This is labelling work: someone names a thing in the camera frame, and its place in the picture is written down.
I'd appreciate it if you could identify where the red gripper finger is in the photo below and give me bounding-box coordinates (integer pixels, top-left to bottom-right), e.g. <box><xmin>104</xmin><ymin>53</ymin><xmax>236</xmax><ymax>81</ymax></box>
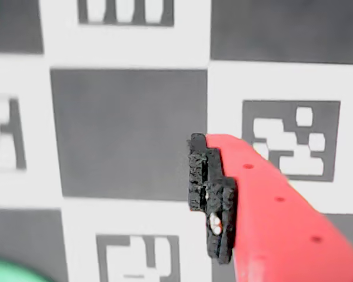
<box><xmin>187</xmin><ymin>133</ymin><xmax>353</xmax><ymax>282</ymax></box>

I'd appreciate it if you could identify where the black white marker checkerboard mat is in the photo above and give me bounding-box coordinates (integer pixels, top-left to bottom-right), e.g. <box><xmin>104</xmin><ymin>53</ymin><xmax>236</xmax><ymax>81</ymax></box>
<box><xmin>0</xmin><ymin>0</ymin><xmax>353</xmax><ymax>282</ymax></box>

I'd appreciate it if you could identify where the green ring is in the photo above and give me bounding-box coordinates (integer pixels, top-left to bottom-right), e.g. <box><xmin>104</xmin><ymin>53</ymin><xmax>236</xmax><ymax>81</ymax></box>
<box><xmin>0</xmin><ymin>254</ymin><xmax>57</xmax><ymax>282</ymax></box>

